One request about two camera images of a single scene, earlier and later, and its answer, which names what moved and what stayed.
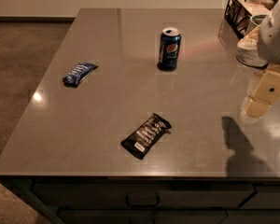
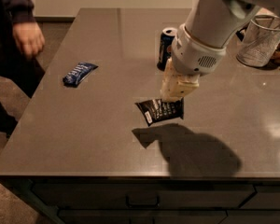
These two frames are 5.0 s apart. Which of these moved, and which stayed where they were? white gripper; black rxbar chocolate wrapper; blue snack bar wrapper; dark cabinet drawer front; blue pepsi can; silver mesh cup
Moved: black rxbar chocolate wrapper; white gripper
Stayed: blue pepsi can; dark cabinet drawer front; blue snack bar wrapper; silver mesh cup
